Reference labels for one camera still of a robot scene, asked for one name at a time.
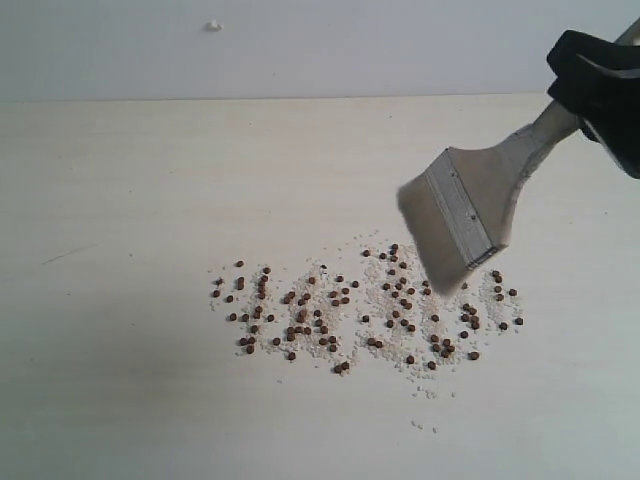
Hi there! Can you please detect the wide white-bristle paint brush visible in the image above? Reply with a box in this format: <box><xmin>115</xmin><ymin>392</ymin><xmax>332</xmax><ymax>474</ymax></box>
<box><xmin>396</xmin><ymin>22</ymin><xmax>639</xmax><ymax>295</ymax></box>

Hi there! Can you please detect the scattered brown pellets and rice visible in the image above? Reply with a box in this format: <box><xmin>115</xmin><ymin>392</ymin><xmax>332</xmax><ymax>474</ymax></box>
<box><xmin>208</xmin><ymin>229</ymin><xmax>526</xmax><ymax>434</ymax></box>

